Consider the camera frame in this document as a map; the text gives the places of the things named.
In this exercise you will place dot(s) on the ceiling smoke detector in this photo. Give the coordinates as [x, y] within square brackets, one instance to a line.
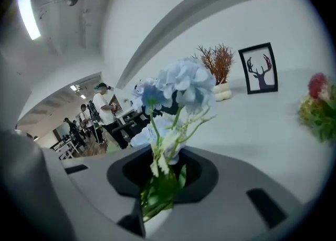
[72, 1]

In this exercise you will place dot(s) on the ceiling light strip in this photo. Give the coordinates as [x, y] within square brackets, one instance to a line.
[29, 14]

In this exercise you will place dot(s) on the blue flower bouquet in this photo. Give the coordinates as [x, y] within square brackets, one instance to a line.
[186, 79]

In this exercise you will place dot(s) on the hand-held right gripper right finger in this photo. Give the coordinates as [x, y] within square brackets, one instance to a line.
[223, 213]

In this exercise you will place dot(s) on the pink flower bouquet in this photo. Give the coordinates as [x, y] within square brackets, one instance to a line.
[319, 108]

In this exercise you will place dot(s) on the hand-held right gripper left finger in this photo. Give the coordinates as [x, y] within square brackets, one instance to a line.
[92, 195]

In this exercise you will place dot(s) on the black framed deer picture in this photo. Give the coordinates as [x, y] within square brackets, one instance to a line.
[260, 69]

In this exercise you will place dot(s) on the orange plant in white pot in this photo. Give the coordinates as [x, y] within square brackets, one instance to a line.
[218, 64]

